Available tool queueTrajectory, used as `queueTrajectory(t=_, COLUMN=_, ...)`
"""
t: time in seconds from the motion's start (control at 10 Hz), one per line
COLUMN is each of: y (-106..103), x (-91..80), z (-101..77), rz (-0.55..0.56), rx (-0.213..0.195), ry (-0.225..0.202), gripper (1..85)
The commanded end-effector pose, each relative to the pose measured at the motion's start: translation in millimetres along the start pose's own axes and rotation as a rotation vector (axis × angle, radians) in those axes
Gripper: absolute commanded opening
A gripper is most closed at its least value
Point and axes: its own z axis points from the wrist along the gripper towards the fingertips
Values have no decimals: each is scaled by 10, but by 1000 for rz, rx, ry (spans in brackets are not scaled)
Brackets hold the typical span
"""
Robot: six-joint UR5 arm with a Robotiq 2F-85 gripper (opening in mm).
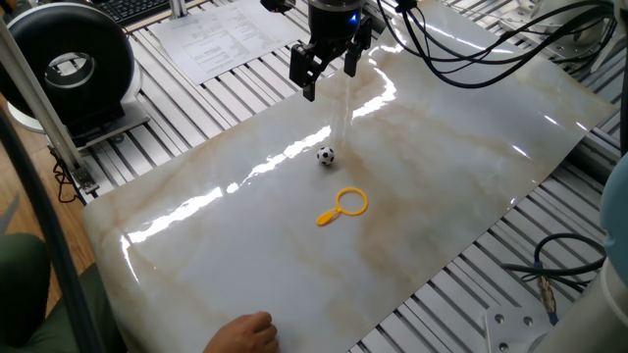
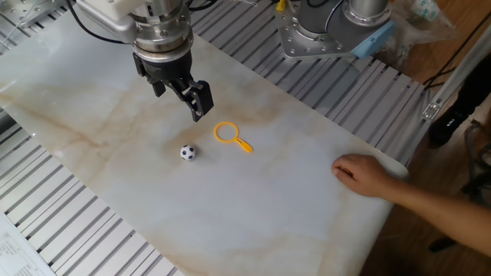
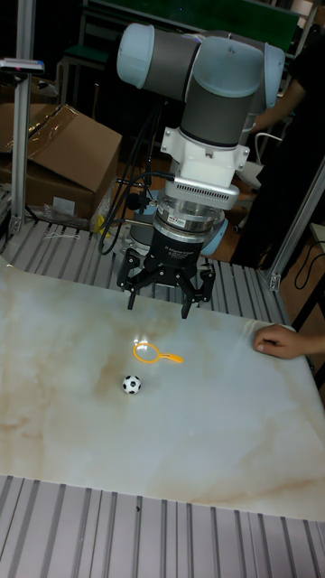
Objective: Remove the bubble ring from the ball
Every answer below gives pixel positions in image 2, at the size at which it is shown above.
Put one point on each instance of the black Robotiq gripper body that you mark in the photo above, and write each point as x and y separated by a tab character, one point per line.
169	67

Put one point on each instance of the aluminium frame profile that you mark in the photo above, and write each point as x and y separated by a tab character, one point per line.
456	74

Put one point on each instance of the robot base with blue cap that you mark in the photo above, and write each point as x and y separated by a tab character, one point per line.
333	27

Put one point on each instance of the black shoe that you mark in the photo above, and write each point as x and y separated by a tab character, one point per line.
447	124

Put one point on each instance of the marble pattern board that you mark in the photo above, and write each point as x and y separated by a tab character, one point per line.
184	161

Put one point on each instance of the small soccer ball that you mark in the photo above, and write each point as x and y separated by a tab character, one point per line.
187	152

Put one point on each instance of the person's bare hand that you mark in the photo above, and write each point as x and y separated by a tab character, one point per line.
358	174

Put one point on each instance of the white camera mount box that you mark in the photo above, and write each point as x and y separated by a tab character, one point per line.
107	15

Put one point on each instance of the person's bare forearm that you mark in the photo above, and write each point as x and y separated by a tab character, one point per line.
441	214

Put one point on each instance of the clear plastic bag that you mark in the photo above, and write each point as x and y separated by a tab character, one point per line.
420	27

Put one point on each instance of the printed paper sheet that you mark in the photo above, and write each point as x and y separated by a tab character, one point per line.
19	249

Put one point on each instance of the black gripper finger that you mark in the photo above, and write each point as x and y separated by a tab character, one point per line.
158	89
196	100

